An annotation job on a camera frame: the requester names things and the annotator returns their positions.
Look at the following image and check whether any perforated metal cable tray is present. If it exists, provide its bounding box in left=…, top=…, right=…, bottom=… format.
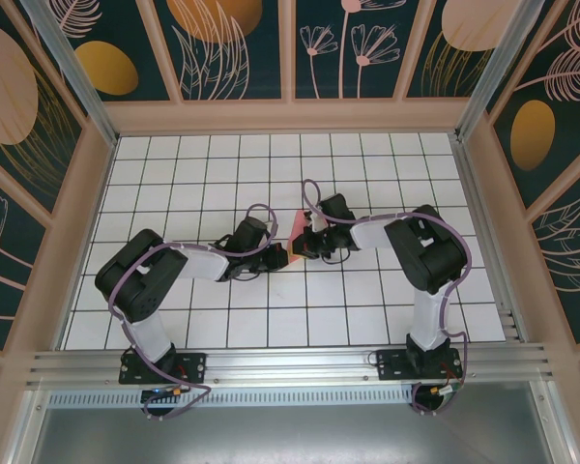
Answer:
left=47, top=389, right=417, bottom=408

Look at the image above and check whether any aluminium corner post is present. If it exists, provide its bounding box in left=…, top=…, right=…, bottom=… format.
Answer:
left=454, top=0, right=561, bottom=142
left=19, top=0, right=121, bottom=148

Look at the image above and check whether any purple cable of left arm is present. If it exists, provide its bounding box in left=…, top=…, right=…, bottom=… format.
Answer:
left=106, top=202, right=277, bottom=422

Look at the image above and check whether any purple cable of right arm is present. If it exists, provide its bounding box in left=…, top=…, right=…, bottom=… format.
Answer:
left=300, top=179, right=473, bottom=418

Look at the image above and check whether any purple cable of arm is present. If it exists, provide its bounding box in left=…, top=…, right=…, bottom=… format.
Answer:
left=106, top=202, right=277, bottom=422
left=300, top=179, right=473, bottom=418

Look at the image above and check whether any grey metal sheet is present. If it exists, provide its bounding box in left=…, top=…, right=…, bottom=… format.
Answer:
left=7, top=381, right=579, bottom=464

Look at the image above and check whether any aluminium side rail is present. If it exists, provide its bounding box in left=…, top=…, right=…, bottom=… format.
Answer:
left=451, top=134, right=529, bottom=343

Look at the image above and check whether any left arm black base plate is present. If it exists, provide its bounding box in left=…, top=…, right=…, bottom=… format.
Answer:
left=119, top=348, right=208, bottom=386

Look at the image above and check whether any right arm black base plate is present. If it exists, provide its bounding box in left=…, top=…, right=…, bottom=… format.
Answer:
left=375, top=347, right=463, bottom=383

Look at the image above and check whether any pink paper sheet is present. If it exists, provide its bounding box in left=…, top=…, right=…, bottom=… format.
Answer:
left=287, top=208, right=316, bottom=265

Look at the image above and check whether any long aluminium mounting rail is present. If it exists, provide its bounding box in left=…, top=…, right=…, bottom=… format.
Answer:
left=26, top=341, right=556, bottom=389

